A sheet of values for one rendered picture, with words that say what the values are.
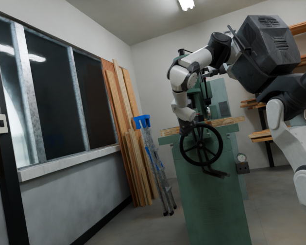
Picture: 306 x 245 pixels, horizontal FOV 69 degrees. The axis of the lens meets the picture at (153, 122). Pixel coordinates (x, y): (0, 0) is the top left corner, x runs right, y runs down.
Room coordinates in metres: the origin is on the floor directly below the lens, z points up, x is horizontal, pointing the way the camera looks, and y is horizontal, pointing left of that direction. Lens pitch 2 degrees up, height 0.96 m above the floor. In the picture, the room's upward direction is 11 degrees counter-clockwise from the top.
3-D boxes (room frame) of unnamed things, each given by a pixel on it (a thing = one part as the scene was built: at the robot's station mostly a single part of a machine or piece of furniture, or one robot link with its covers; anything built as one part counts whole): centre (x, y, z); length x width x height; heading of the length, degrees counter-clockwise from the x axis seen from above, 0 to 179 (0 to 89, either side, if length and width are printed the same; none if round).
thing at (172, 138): (1.74, -0.32, 0.87); 0.61 x 0.30 x 0.06; 80
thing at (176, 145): (1.78, -0.33, 0.82); 0.40 x 0.21 x 0.04; 80
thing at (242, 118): (1.83, -0.42, 0.92); 0.60 x 0.02 x 0.04; 80
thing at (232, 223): (1.96, -0.36, 0.36); 0.58 x 0.45 x 0.71; 170
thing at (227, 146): (1.96, -0.36, 0.76); 0.57 x 0.45 x 0.09; 170
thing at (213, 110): (2.00, -0.53, 1.02); 0.09 x 0.07 x 0.12; 80
